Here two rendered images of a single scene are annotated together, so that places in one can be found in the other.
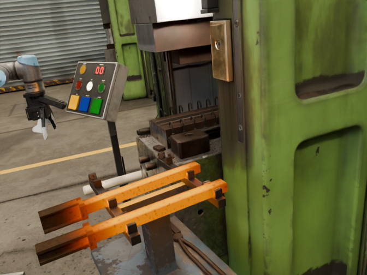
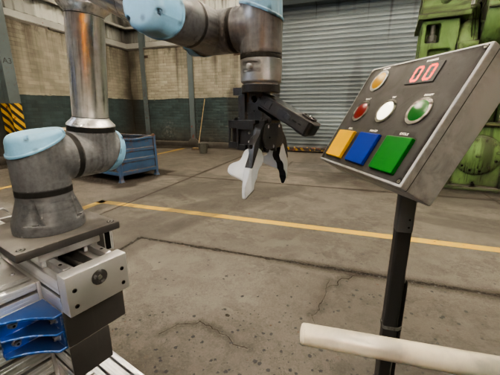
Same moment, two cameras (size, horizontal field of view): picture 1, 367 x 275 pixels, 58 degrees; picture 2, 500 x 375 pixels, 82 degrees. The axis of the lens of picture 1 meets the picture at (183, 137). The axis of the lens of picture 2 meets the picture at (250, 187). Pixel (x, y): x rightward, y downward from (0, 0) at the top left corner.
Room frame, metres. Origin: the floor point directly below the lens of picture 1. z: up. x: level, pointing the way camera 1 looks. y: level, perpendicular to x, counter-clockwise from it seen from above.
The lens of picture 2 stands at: (0.95, 0.29, 1.09)
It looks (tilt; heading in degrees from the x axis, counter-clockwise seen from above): 15 degrees down; 36
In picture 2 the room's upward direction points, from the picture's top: straight up
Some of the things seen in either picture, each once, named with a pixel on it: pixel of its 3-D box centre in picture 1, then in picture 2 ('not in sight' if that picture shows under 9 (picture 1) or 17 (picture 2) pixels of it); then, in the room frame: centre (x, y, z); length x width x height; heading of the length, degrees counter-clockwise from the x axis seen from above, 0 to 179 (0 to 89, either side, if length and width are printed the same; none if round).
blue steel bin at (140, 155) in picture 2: not in sight; (116, 154); (3.63, 5.16, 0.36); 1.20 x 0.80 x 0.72; 96
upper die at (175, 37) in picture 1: (196, 30); not in sight; (1.32, -0.09, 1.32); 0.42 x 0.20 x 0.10; 112
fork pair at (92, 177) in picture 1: (131, 168); not in sight; (0.84, 0.15, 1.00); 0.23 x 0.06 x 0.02; 118
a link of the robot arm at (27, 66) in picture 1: (29, 69); (259, 26); (1.42, 0.61, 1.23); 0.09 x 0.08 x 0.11; 101
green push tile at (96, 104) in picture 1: (96, 106); (391, 155); (1.57, 0.40, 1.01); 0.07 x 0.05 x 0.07; 47
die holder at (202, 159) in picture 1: (216, 180); not in sight; (1.28, -0.12, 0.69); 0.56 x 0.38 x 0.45; 112
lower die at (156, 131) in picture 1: (203, 120); not in sight; (1.32, -0.09, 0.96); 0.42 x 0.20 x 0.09; 112
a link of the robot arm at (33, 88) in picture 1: (34, 87); (260, 74); (1.42, 0.61, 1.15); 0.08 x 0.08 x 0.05
